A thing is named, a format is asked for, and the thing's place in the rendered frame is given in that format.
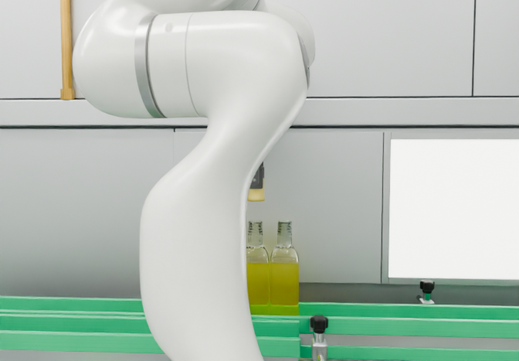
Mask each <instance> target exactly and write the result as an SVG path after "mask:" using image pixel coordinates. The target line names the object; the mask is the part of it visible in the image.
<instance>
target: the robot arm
mask: <svg viewBox="0 0 519 361"><path fill-rule="evenodd" d="M315 50H316V48H315V38H314V32H313V29H312V27H311V25H310V23H309V22H308V20H307V19H306V18H305V16H304V15H302V14H301V13H300V12H298V11H297V10H295V9H292V8H291V7H289V6H286V5H282V4H280V3H276V2H271V1H267V0H104V1H103V2H102V3H101V4H100V5H99V6H98V7H97V9H96V10H95V11H94V12H93V14H92V15H91V16H90V17H89V18H88V20H87V21H86V23H85V25H84V26H83V28H82V30H81V32H80V34H79V36H78V38H77V41H76V45H75V47H74V51H73V75H74V76H73V78H74V80H75V81H76V85H77V86H78V88H79V90H80V93H81V94H82V95H83V96H84V97H85V99H86V100H87V101H88V102H89V103H90V104H91V105H93V106H94V107H95V108H96V109H98V110H99V111H102V112H104V113H105V114H109V115H112V116H116V117H123V118H132V119H150V118H180V117H206V118H208V120H209V125H208V127H207V131H206V133H205V136H204V137H203V139H202V140H201V141H200V142H199V144H198V145H197V146H196V147H195V148H194V149H193V150H192V151H191V152H190V153H189V154H188V155H187V156H186V157H185V158H183V159H182V160H181V161H180V162H179V163H178V164H177V165H176V166H175V167H174V168H173V169H171V170H170V171H169V172H168V173H167V174H165V175H164V176H163V177H162V178H161V179H160V180H159V181H158V182H157V184H156V185H155V186H154V187H153V188H152V190H151V191H150V193H149V194H148V197H147V198H146V200H145V203H144V207H143V209H142V214H141V226H140V281H141V299H142V304H143V308H144V314H145V317H146V320H147V323H148V326H149V329H150V330H151V333H152V335H153V336H154V339H155V341H156V342H157V344H158V345H159V347H160V348H161V349H162V351H163V352H164V353H165V354H166V355H167V356H168V357H169V358H170V359H171V360H172V361H264V360H263V357H262V355H261V352H260V348H259V346H258V343H257V340H256V335H255V332H254V329H253V323H252V319H251V314H250V310H249V299H248V291H247V280H246V209H247V199H248V194H249V189H262V188H263V179H264V167H263V160H264V159H265V157H266V156H267V155H268V154H269V153H270V151H271V149H272V148H273V146H274V145H275V144H276V143H277V142H278V141H279V140H280V138H281V137H282V136H283V135H284V133H285V132H286V131H287V130H288V128H289V127H290V126H291V125H292V123H293V122H294V121H295V119H296V118H297V116H298V114H299V113H300V110H301V109H302V107H303V105H304V102H305V100H306V97H307V92H308V88H309V86H310V66H311V65H312V63H313V61H314V59H315Z"/></svg>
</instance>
